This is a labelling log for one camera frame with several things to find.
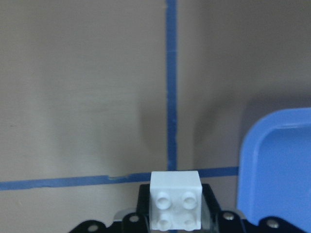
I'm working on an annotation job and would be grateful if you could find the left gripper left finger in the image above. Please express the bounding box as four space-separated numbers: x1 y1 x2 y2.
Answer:
70 184 151 233

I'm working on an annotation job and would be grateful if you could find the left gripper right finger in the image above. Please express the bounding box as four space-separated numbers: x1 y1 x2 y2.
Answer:
201 184 304 233

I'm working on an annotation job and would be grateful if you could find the white block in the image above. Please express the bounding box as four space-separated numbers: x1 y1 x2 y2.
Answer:
149 170 203 232

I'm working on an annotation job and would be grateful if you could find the blue plastic tray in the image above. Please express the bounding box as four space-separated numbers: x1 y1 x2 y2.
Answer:
237 108 311 232

